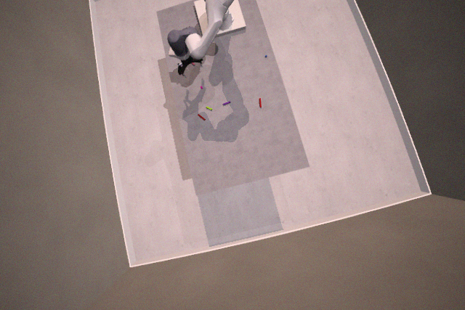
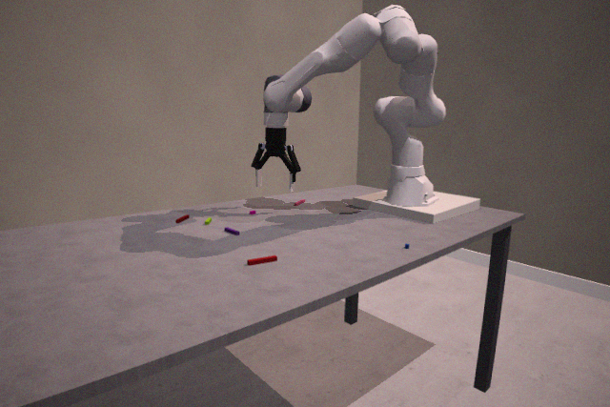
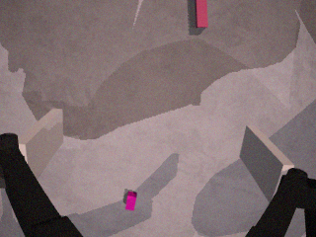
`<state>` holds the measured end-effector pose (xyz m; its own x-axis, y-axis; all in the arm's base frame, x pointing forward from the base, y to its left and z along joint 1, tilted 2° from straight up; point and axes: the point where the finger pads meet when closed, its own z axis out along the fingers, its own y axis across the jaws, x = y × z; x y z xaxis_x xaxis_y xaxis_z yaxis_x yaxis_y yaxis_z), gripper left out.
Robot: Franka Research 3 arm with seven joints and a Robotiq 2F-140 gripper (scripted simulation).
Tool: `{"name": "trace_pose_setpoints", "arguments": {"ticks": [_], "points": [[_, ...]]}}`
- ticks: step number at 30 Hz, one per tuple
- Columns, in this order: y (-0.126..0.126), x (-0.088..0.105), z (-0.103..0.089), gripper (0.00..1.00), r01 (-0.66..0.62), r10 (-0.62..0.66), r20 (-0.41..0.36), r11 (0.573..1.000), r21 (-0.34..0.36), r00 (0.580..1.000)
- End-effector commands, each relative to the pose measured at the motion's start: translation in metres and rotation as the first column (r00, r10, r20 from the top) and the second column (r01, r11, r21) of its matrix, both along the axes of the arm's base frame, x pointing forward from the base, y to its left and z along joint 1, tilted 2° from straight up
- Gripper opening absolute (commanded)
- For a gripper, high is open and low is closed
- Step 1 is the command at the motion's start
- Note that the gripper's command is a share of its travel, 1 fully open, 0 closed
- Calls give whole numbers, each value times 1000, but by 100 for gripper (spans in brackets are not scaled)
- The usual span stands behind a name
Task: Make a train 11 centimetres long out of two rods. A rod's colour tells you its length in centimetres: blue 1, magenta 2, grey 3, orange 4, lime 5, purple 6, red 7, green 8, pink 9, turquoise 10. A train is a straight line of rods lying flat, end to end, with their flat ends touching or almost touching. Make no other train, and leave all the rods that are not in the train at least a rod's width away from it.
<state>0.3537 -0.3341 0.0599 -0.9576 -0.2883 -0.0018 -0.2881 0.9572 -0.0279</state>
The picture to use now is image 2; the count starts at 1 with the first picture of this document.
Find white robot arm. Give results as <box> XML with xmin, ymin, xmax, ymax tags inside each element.
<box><xmin>263</xmin><ymin>5</ymin><xmax>446</xmax><ymax>207</ymax></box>

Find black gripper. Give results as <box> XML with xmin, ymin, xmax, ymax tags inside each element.
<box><xmin>252</xmin><ymin>128</ymin><xmax>301</xmax><ymax>192</ymax></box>

